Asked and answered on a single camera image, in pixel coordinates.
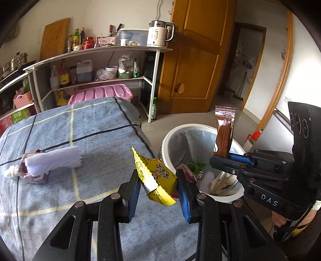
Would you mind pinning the pink woven basket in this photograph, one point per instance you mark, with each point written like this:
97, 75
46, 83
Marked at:
22, 100

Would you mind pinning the sauce bottle yellow label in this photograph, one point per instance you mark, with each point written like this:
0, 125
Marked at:
64, 76

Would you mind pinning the white trash bin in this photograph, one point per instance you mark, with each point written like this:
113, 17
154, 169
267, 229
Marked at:
173, 135

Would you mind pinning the dark glass jar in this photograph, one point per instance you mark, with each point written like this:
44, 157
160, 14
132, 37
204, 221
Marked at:
72, 75

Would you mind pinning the red lid jar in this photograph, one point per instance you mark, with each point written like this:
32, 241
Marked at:
88, 43

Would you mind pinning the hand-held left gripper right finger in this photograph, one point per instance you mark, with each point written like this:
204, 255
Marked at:
184, 199

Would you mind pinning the low metal side rack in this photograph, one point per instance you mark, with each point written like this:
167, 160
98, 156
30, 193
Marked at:
12, 79

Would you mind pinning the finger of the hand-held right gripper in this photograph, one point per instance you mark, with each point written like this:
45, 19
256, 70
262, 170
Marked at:
240, 158
223, 163

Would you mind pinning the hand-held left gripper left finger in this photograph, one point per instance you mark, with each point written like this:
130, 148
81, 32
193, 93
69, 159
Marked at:
134, 200

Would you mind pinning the green plastic basket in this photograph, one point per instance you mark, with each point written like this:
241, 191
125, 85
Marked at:
125, 75

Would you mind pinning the small clear bottle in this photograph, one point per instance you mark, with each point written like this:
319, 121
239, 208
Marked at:
69, 44

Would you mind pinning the black small appliance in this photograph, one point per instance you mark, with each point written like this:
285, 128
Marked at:
5, 103

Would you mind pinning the crumpled clear plastic bag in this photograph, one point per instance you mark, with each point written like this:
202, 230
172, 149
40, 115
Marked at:
101, 74

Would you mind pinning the plastic jerrycan dark liquid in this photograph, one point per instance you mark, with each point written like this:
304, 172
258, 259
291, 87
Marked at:
84, 71

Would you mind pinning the green snack packet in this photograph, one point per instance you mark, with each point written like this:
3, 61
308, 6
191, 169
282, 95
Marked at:
196, 167

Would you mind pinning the mop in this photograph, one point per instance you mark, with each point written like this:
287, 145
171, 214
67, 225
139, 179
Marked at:
241, 86

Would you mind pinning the green cardboard box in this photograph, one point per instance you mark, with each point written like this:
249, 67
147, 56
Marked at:
21, 114

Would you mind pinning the pink drink carton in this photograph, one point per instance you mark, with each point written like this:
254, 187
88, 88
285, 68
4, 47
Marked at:
187, 174

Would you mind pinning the wooden cutting board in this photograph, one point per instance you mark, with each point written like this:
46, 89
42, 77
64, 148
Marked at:
55, 37

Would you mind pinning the wooden door frame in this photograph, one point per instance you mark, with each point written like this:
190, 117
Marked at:
280, 82

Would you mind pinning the white crumpled tissue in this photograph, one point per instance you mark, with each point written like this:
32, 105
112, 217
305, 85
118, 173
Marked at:
11, 172

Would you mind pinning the person's right hand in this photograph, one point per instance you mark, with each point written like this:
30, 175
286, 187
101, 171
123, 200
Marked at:
278, 218

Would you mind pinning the tall dark sauce bottle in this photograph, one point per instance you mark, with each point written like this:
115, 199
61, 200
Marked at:
82, 35

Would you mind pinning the yellow snack packet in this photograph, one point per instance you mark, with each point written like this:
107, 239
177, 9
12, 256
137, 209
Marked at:
160, 180

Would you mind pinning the person's right forearm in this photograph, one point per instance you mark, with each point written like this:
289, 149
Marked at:
308, 243

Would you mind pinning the white metal shelf rack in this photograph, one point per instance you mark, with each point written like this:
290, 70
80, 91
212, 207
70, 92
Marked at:
100, 51

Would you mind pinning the brown coffee sachet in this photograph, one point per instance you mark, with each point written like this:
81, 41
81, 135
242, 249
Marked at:
224, 130

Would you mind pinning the white plastic tub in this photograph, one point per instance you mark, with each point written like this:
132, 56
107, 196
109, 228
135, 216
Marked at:
111, 72

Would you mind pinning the white electric kettle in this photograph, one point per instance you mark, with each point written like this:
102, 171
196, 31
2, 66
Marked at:
156, 35

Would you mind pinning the wooden door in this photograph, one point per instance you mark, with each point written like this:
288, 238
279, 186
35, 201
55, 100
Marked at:
195, 62

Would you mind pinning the metal rail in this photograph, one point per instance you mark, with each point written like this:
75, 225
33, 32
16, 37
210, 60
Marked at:
283, 118

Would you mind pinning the red white plastic item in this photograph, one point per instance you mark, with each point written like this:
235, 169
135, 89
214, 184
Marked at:
253, 138

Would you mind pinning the steel steamer pot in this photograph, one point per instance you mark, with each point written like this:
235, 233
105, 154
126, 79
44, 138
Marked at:
15, 61

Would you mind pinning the pink plastic storage box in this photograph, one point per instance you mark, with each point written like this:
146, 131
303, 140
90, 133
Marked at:
100, 91

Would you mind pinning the grey bin liner bag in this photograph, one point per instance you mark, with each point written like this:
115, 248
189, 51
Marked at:
190, 148

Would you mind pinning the white plastic bag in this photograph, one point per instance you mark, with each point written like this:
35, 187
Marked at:
126, 62

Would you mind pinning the clear plastic storage box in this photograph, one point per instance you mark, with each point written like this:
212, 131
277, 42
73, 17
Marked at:
135, 35

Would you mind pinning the white plastic bottle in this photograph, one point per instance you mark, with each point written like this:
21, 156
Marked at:
54, 78

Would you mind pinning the black induction cooktop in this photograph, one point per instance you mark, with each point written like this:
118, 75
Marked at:
30, 63

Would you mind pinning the pink flat box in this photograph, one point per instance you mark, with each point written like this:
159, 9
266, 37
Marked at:
107, 40

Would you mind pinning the tall white foam net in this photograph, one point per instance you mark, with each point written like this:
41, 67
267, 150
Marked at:
208, 180

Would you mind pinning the red cardboard box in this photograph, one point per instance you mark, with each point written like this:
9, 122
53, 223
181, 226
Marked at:
5, 123

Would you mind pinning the green spray bottle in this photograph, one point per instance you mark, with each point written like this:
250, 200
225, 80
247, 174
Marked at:
136, 71

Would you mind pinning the yellow oil bottle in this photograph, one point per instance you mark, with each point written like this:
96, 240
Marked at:
62, 98

